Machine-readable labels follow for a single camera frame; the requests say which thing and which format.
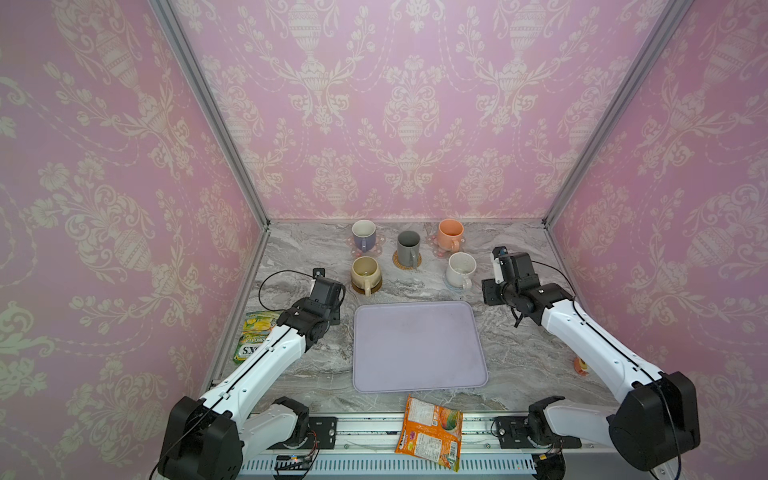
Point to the lavender plastic tray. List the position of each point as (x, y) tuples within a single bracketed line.
[(417, 346)]

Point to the brown round wooden coaster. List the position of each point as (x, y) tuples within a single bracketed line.
[(361, 290)]

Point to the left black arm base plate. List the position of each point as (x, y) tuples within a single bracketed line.
[(311, 432)]

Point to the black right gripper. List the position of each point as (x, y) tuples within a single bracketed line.
[(489, 292)]

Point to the cream yellow mug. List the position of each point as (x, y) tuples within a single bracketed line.
[(366, 271)]

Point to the lavender mug white inside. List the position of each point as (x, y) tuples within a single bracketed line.
[(364, 235)]

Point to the blue knitted round coaster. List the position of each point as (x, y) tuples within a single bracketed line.
[(464, 288)]

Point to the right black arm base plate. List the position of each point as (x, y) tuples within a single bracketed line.
[(510, 433)]

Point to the peach pink mug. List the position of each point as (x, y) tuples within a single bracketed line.
[(451, 227)]

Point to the woven rattan round coaster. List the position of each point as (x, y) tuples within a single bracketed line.
[(400, 265)]

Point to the grey green mug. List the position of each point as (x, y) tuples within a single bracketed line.
[(408, 245)]

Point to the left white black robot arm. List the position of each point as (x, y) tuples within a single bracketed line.
[(210, 437)]

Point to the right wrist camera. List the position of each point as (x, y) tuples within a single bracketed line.
[(513, 267)]

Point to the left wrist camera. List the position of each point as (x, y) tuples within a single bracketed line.
[(327, 292)]

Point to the bottle with orange lid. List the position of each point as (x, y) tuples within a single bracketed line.
[(580, 367)]

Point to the green Fox's candy bag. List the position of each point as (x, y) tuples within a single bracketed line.
[(257, 326)]

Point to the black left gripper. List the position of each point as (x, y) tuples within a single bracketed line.
[(336, 317)]

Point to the pink flower silicone coaster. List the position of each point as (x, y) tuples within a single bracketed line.
[(375, 252)]

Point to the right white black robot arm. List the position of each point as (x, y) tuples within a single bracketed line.
[(657, 419)]

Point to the orange snack packet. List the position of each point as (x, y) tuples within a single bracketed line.
[(431, 432)]

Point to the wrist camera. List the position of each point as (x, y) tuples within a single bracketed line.
[(327, 292), (513, 267)]

